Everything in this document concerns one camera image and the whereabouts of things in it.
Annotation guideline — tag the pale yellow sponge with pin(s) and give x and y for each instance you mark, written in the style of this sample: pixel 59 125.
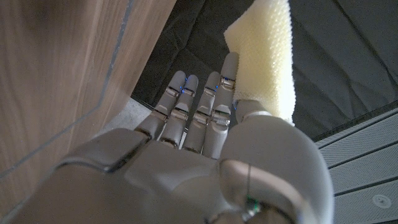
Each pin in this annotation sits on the pale yellow sponge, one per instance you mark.
pixel 264 62

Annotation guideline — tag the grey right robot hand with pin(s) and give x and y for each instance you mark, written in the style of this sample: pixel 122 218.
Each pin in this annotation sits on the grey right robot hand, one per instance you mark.
pixel 186 174

